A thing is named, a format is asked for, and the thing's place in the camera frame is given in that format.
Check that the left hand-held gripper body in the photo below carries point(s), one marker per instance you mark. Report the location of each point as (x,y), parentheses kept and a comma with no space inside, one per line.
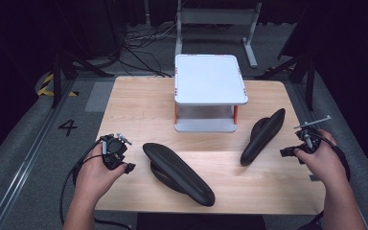
(113,152)

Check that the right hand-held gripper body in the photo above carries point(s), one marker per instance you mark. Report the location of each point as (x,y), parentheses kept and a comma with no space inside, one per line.
(310,140)

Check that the black slipper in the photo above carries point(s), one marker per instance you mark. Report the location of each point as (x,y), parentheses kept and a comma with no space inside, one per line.
(263,135)
(179,172)

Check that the white two-tier shoe rack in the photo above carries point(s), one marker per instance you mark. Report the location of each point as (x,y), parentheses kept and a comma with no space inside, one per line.
(209,80)

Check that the person's right hand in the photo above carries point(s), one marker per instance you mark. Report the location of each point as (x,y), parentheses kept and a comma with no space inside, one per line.
(324,163)

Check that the person's left hand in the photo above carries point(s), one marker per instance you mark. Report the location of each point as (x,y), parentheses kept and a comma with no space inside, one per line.
(92,179)

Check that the black tripod stand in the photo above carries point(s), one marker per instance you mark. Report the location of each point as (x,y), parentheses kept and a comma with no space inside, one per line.
(310,83)
(57,80)

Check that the grey floor tape patch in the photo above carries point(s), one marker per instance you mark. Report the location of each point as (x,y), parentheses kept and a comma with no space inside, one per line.
(99,96)

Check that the person's dark clothing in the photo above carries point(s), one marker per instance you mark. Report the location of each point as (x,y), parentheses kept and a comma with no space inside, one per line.
(201,222)

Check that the yellow and black floor tape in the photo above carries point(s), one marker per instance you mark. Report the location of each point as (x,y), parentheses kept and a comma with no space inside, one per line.
(46,91)

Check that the metal floor rail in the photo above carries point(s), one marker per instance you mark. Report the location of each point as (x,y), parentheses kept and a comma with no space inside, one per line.
(28,153)

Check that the grey metal stand frame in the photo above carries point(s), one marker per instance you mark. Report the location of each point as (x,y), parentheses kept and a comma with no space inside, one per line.
(217,16)

